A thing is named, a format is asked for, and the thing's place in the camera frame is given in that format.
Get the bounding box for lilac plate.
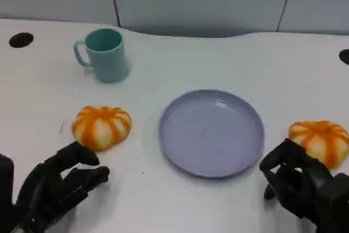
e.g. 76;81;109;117
158;89;265;179

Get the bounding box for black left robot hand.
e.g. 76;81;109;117
0;141;110;233

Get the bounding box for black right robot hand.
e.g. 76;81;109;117
258;138;349;233

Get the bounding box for pale green mug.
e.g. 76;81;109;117
73;28;131;84

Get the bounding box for orange white toy bread roll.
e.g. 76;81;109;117
71;105;133;152
288;120;349;170

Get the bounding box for black table cable hole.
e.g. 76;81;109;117
8;32;34;49
339;49;349;66

